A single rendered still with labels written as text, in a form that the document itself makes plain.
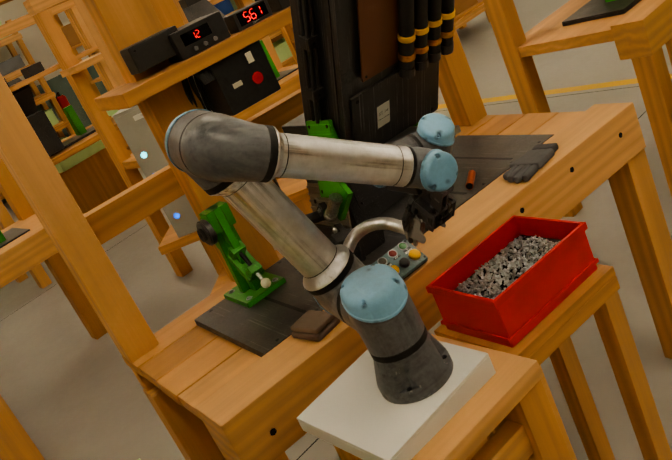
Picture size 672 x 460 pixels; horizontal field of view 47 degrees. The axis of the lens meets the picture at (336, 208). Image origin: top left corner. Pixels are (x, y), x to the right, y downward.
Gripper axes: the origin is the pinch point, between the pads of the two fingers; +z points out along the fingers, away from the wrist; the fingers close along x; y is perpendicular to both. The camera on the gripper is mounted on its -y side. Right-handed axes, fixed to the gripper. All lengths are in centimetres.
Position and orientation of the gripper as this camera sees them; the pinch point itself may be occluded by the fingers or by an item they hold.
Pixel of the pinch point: (417, 231)
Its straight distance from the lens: 182.0
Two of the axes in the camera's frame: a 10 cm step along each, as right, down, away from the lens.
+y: 6.7, 5.5, -5.0
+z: 0.1, 6.6, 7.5
